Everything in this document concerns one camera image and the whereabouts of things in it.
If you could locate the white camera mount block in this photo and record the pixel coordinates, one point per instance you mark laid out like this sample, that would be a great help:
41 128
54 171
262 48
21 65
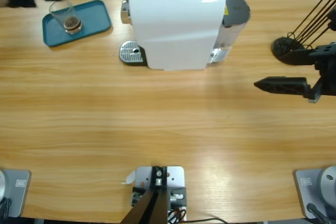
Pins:
174 176

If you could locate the black capsule holder stand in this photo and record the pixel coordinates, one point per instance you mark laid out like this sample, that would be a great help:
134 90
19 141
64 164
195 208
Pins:
279 47

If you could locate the white capsule coffee machine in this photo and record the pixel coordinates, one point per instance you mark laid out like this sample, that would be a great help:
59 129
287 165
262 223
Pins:
173 30

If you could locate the dark camera post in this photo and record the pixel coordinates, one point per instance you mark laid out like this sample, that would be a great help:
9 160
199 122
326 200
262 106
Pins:
149 208

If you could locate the clear glass cup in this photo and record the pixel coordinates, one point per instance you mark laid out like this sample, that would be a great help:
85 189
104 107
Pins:
71 23

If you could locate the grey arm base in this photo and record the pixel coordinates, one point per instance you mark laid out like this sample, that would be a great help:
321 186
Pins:
315 190
15 192

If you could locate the teal plastic tray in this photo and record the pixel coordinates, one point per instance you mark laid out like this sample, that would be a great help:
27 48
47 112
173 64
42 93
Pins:
94 19

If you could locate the white tape piece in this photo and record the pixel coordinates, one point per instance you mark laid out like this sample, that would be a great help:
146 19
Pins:
130 178

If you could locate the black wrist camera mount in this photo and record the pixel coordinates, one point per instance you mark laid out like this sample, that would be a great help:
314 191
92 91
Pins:
332 19

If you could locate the grey lidded water tank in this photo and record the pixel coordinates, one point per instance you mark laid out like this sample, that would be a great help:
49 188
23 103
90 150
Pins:
236 9

